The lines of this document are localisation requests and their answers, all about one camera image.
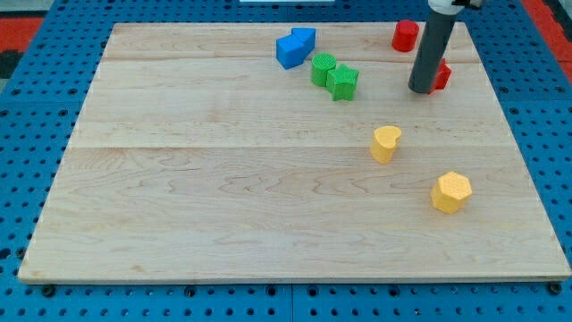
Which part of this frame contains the red star block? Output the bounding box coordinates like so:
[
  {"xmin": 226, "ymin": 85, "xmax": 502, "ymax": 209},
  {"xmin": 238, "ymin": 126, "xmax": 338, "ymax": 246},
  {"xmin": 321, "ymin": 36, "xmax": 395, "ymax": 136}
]
[{"xmin": 429, "ymin": 58, "xmax": 451, "ymax": 94}]

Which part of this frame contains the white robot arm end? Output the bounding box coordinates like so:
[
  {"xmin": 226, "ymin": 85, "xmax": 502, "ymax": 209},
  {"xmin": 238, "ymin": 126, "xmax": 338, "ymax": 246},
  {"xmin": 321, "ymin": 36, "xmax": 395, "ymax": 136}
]
[{"xmin": 428, "ymin": 0, "xmax": 488, "ymax": 15}]

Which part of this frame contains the green star block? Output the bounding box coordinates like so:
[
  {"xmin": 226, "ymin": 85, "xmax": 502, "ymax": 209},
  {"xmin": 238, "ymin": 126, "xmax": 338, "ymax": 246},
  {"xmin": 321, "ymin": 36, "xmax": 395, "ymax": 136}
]
[{"xmin": 326, "ymin": 64, "xmax": 359, "ymax": 101}]

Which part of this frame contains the wooden board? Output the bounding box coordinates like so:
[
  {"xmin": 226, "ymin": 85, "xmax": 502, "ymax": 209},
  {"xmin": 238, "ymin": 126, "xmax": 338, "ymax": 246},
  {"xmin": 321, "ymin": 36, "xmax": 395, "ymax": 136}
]
[{"xmin": 18, "ymin": 22, "xmax": 571, "ymax": 284}]

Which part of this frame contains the yellow heart block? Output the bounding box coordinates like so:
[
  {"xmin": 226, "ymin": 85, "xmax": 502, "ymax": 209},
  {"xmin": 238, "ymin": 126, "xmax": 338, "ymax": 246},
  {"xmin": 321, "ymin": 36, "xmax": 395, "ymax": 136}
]
[{"xmin": 370, "ymin": 126, "xmax": 402, "ymax": 164}]

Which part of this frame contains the green cylinder block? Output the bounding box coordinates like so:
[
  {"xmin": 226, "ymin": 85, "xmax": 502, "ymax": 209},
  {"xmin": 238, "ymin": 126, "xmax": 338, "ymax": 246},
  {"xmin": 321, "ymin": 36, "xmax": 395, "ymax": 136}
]
[{"xmin": 311, "ymin": 53, "xmax": 337, "ymax": 87}]

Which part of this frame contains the blue chevron block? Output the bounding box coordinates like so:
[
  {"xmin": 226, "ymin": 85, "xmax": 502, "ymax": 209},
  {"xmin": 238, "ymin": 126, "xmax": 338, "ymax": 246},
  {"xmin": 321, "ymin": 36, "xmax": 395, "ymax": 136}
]
[{"xmin": 275, "ymin": 27, "xmax": 316, "ymax": 70}]

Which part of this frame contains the yellow hexagon block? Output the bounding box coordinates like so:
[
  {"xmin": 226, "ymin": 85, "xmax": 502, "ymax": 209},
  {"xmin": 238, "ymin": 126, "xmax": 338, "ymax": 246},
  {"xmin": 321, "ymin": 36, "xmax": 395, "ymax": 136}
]
[{"xmin": 430, "ymin": 172, "xmax": 473, "ymax": 214}]

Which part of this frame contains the red cylinder block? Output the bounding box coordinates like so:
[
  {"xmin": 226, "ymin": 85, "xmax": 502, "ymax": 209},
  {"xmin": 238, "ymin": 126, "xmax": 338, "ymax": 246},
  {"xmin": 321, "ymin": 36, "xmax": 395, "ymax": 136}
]
[{"xmin": 391, "ymin": 20, "xmax": 419, "ymax": 52}]

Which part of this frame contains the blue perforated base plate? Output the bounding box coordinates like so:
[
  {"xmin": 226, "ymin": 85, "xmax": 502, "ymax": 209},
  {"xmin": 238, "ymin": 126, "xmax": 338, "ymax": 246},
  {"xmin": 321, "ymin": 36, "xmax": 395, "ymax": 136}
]
[{"xmin": 0, "ymin": 0, "xmax": 572, "ymax": 322}]

